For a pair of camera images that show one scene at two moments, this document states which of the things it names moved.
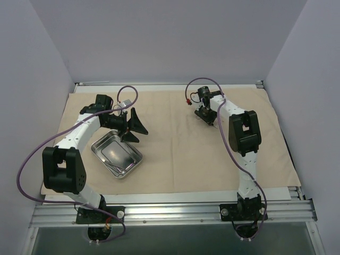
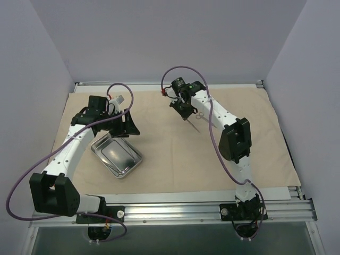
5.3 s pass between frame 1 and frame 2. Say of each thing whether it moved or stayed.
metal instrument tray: stayed
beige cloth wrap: stayed
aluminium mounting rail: stayed
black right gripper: moved
